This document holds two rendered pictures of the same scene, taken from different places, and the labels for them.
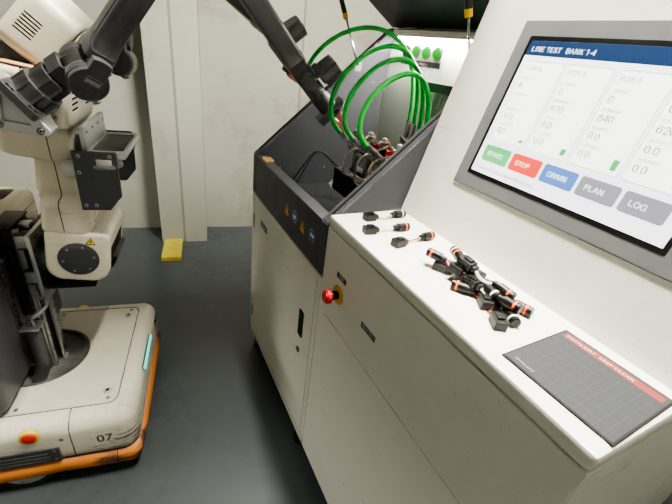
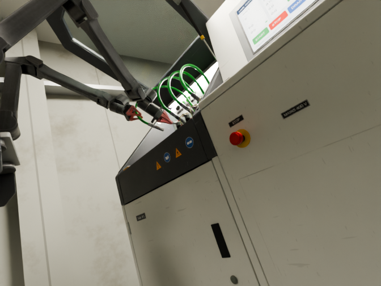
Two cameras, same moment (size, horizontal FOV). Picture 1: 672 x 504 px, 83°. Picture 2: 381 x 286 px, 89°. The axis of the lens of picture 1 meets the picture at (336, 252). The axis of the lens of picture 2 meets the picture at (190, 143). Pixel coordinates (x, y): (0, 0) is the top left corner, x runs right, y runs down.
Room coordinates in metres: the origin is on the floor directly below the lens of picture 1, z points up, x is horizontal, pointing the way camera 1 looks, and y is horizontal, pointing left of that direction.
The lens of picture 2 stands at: (0.34, 0.28, 0.69)
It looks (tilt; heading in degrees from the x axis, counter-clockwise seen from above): 16 degrees up; 341
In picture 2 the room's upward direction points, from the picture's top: 20 degrees counter-clockwise
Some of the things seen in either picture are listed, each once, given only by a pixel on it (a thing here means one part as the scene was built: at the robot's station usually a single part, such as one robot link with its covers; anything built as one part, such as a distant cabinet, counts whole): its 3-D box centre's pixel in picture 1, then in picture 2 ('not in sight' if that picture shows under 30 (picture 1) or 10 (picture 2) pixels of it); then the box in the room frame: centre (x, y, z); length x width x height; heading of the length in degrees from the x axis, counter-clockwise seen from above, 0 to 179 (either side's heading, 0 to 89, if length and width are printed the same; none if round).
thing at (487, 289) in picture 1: (475, 278); not in sight; (0.61, -0.26, 1.01); 0.23 x 0.11 x 0.06; 30
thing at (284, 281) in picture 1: (276, 305); (182, 276); (1.20, 0.20, 0.44); 0.65 x 0.02 x 0.68; 30
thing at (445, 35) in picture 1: (442, 35); (191, 85); (1.45, -0.25, 1.43); 0.54 x 0.03 x 0.02; 30
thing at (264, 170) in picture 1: (287, 203); (155, 169); (1.20, 0.19, 0.87); 0.62 x 0.04 x 0.16; 30
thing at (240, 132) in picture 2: (331, 295); (238, 138); (0.79, 0.00, 0.80); 0.05 x 0.04 x 0.05; 30
